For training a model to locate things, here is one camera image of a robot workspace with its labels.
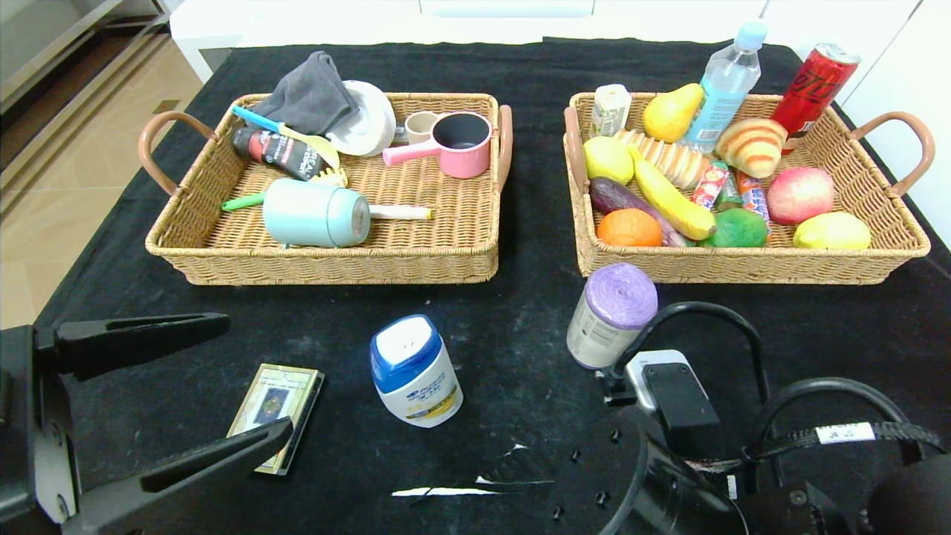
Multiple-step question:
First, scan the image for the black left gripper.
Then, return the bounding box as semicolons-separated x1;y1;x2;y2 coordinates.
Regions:
0;312;294;535

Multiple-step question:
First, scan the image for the yellow toy banana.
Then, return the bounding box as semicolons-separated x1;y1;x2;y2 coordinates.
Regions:
628;145;718;241

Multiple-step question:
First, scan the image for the green toy lime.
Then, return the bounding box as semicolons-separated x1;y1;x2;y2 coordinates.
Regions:
698;208;770;249

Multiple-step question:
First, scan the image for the wicker basket holding utensils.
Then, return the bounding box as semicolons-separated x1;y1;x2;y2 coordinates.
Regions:
139;92;515;287

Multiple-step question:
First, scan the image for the wicker basket holding food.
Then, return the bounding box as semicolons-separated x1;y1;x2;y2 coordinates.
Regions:
562;91;935;287

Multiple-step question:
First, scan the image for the beige playing card box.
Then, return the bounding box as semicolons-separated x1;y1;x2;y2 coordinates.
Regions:
227;363;326;476

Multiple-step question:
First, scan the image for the light teal mug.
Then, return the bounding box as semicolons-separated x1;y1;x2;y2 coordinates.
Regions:
263;178;372;249

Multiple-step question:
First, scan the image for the white bottle blue cap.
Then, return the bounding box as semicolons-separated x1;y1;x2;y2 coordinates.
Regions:
370;314;464;429

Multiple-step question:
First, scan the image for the black bottle red label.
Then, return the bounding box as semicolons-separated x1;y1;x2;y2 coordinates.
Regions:
233;126;328;181

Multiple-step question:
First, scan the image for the black table cloth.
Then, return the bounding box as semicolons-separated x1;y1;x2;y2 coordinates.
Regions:
0;37;951;535

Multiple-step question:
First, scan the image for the grey folded cloth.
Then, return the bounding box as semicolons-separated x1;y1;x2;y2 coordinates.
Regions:
254;50;363;137

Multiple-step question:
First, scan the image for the white plate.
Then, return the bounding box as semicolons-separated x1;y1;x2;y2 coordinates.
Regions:
327;80;398;157

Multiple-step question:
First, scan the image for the grey metal shelf unit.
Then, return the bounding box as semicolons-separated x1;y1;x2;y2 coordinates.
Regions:
0;0;175;194

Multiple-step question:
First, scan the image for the small beige cup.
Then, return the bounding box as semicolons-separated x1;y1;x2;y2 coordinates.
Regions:
405;111;443;146

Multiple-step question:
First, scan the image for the pink saucepan cup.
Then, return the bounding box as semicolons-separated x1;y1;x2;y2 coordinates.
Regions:
383;112;493;180

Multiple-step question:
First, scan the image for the purple trash bag roll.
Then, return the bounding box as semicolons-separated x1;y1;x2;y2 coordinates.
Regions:
566;262;659;371

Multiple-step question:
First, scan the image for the orange toy tangerine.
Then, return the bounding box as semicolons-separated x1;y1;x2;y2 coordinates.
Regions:
597;209;663;248

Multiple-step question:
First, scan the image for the purple toy eggplant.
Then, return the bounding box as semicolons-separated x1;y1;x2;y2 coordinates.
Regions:
588;177;692;248

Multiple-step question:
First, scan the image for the round yellow toy lemon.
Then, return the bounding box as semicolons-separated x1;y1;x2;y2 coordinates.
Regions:
583;137;636;186

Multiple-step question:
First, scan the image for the white drink carton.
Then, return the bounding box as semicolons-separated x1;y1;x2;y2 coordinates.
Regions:
589;84;632;140

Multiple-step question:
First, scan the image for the sliced toy bread loaf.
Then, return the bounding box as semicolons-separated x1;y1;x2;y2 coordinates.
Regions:
613;129;713;190

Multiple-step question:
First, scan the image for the yellow toy pear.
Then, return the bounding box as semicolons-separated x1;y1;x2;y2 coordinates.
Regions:
643;82;705;144

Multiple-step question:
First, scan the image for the red chewy candy stick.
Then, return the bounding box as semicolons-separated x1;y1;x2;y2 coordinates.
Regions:
691;165;730;210

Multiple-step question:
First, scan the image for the green chewing gum pack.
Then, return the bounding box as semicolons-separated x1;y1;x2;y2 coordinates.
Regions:
713;162;742;213

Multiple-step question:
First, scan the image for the orange sausage stick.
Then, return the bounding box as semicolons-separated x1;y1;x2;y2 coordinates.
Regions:
737;172;773;228

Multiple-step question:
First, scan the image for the striped toy croissant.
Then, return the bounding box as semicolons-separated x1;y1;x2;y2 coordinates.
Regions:
715;118;788;180

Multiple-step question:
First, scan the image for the clear water bottle blue label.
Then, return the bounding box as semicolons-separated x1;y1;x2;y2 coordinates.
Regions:
682;20;768;154

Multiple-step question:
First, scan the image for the red pink toy apple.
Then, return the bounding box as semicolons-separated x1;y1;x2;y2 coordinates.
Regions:
767;166;835;226

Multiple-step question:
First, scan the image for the oval yellow toy mango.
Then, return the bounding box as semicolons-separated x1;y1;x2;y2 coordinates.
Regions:
792;213;872;251

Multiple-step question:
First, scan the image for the red soda can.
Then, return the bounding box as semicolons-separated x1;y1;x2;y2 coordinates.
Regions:
770;44;861;155

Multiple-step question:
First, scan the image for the blue handled yellow spoon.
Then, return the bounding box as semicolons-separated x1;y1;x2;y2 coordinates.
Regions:
232;106;343;172

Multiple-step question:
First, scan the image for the smooth black camera cable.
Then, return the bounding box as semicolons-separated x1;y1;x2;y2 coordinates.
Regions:
594;301;915;465

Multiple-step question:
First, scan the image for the braided black tagged cable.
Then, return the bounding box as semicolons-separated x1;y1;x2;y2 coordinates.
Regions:
687;421;950;476

